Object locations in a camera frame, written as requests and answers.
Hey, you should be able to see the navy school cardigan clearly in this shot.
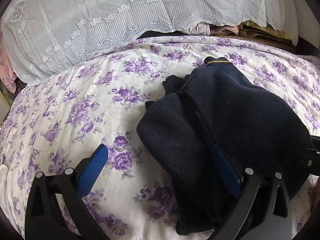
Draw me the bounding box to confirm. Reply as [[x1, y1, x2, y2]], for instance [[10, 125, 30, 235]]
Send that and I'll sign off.
[[137, 57, 313, 236]]

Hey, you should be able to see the person's right hand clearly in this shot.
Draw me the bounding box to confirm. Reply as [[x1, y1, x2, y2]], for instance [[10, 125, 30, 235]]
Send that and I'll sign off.
[[310, 177, 320, 213]]

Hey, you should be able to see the white folded garment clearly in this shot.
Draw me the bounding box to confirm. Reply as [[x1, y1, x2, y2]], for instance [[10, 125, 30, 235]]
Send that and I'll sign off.
[[0, 164, 9, 197]]

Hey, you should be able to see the purple floral bed quilt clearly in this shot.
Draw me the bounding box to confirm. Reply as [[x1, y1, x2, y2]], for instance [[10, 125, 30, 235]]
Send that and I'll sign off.
[[1, 36, 319, 239]]

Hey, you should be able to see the pink floral fabric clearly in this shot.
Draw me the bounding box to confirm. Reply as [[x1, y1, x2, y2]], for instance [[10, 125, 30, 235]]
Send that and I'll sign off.
[[0, 29, 17, 94]]

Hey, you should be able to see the white lace cover cloth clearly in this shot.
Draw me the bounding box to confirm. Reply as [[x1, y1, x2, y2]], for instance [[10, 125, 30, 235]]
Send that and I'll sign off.
[[2, 0, 298, 84]]

